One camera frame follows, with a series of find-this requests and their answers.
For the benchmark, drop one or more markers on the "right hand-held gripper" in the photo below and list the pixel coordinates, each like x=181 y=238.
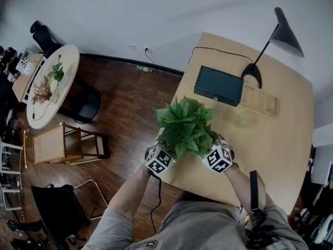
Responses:
x=219 y=159

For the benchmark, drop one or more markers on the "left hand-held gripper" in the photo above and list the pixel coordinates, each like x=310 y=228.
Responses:
x=160 y=160

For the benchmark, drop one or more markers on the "person's left forearm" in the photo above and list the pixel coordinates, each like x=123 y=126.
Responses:
x=130 y=194

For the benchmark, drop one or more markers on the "person's right forearm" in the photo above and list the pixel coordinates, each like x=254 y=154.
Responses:
x=244 y=189

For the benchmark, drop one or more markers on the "small green plant in vase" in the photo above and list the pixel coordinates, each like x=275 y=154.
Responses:
x=58 y=73

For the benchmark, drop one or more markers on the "dried brown plant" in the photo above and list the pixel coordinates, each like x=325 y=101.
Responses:
x=41 y=92

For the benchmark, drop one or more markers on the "light wooden tray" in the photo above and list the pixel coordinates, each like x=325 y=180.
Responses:
x=260 y=101

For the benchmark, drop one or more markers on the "person's grey shirt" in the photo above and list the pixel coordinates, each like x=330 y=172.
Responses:
x=197 y=228

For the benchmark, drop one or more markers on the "dark green box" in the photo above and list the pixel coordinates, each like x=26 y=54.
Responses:
x=218 y=85

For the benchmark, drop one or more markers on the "black chest pack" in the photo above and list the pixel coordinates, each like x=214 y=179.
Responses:
x=260 y=230

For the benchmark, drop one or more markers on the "green plastic bottle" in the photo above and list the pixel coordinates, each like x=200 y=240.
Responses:
x=144 y=68

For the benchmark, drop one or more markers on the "wooden side stool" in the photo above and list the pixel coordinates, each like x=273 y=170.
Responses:
x=49 y=144

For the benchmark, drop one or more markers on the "round white table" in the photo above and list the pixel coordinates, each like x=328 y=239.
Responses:
x=70 y=61

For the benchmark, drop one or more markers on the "dark grey desk lamp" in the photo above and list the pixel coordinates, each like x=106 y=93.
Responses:
x=284 y=35

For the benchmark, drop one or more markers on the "white metal rack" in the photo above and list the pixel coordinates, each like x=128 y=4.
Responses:
x=7 y=165

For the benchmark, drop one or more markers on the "small wooden table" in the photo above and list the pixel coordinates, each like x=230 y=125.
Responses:
x=26 y=79

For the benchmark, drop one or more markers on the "black office chair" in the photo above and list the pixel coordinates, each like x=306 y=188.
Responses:
x=45 y=38

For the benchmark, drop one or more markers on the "black metal frame chair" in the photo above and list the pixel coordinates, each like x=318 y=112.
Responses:
x=59 y=207

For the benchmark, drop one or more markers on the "white wall outlet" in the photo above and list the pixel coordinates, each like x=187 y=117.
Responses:
x=147 y=49
x=132 y=46

